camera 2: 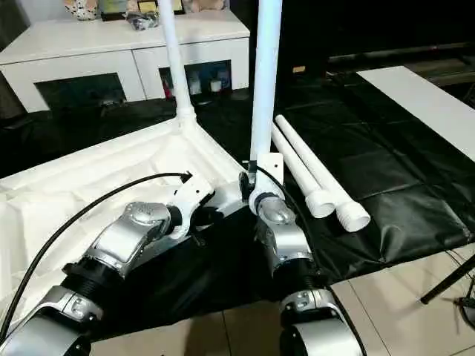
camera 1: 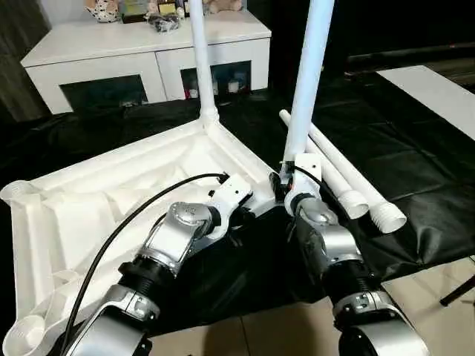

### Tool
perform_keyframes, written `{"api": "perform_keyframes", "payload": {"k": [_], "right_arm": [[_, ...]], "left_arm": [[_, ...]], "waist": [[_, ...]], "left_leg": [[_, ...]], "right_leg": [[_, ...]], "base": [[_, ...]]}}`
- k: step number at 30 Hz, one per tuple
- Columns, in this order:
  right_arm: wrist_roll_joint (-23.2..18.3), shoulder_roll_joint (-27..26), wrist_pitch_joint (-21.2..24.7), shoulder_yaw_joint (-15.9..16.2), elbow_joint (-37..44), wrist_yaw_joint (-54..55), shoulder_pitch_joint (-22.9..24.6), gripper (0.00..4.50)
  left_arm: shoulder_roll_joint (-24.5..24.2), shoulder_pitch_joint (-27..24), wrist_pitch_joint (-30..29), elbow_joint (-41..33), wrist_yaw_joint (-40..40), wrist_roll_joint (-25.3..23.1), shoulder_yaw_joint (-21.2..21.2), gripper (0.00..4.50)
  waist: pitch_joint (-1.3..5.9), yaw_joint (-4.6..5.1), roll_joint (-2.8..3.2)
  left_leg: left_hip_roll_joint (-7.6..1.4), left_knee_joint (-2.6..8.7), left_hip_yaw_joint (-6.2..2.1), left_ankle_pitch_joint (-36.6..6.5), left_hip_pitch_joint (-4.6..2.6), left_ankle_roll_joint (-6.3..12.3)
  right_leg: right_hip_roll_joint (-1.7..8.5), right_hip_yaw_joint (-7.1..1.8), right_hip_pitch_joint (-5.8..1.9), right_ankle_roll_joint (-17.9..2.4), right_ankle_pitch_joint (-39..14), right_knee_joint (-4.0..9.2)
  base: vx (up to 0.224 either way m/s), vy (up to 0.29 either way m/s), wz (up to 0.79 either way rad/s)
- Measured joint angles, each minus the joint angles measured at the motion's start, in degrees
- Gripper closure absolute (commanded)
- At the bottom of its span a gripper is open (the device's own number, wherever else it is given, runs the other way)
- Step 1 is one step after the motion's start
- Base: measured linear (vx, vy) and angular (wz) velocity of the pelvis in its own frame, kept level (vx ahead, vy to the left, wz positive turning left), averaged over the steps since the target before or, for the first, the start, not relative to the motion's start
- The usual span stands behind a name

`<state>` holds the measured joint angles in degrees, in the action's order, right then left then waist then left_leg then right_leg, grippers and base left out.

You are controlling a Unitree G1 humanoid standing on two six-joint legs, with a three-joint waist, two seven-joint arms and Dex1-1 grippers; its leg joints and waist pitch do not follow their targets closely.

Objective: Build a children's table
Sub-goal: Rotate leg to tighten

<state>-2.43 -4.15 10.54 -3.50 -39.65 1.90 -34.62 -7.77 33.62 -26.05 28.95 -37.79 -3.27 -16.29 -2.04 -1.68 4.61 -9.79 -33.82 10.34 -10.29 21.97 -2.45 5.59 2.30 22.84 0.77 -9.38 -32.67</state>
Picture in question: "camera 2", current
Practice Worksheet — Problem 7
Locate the white plastic table leg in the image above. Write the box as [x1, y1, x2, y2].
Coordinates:
[281, 121, 372, 234]
[273, 113, 335, 219]
[248, 0, 286, 165]
[157, 0, 198, 130]

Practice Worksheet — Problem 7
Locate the white plastic table top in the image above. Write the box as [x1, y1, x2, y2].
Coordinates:
[0, 112, 258, 335]

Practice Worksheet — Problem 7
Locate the black work mat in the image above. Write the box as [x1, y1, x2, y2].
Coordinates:
[0, 62, 475, 320]

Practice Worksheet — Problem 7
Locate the beige plush bear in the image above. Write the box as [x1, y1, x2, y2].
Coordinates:
[183, 0, 209, 14]

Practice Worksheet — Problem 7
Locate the grey tangled bundle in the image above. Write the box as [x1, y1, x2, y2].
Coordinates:
[125, 10, 163, 33]

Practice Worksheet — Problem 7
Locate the white side table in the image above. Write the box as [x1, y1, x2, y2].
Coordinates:
[355, 65, 475, 165]

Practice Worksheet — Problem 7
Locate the white sideboard cabinet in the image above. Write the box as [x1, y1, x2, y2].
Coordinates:
[0, 8, 252, 115]

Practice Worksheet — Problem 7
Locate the dark low bench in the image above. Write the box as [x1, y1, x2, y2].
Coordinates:
[327, 42, 475, 87]

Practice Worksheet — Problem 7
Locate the black tripod base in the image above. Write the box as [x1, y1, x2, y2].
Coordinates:
[453, 273, 475, 335]

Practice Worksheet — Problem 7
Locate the grey curtain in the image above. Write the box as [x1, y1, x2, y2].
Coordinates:
[0, 0, 30, 120]

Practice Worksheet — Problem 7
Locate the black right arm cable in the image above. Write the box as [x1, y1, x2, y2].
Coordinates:
[242, 160, 369, 356]

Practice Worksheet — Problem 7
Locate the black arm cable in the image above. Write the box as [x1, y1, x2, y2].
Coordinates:
[0, 171, 194, 332]
[242, 160, 369, 356]

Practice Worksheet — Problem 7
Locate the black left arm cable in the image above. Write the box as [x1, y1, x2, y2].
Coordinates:
[0, 171, 194, 332]

